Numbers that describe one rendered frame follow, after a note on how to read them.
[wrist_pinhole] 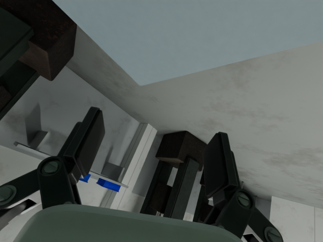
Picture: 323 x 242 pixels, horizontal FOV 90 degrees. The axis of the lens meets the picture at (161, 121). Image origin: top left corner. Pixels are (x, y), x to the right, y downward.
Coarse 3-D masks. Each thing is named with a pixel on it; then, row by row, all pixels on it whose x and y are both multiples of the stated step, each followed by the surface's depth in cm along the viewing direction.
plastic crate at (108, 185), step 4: (100, 180) 236; (104, 180) 230; (100, 184) 231; (104, 184) 227; (108, 184) 231; (112, 184) 236; (116, 184) 241; (108, 188) 231; (112, 188) 236; (116, 188) 241
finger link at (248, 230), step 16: (208, 144) 13; (224, 144) 11; (208, 160) 12; (224, 160) 10; (208, 176) 12; (224, 176) 10; (208, 192) 11; (224, 192) 10; (256, 208) 9; (256, 224) 9; (272, 224) 9; (272, 240) 8
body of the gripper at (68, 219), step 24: (48, 216) 6; (72, 216) 7; (96, 216) 7; (120, 216) 7; (144, 216) 7; (24, 240) 6; (48, 240) 6; (72, 240) 6; (96, 240) 6; (120, 240) 6; (144, 240) 6; (168, 240) 7; (192, 240) 7; (216, 240) 7; (240, 240) 7
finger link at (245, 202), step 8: (240, 192) 9; (248, 192) 9; (232, 200) 9; (240, 200) 9; (248, 200) 9; (224, 208) 9; (232, 208) 9; (240, 208) 9; (248, 208) 9; (208, 216) 10; (216, 216) 10; (224, 216) 8; (232, 216) 8; (240, 216) 8; (248, 216) 8; (208, 224) 10; (216, 224) 8; (224, 224) 8; (232, 224) 8; (240, 224) 8; (232, 232) 8; (240, 232) 8
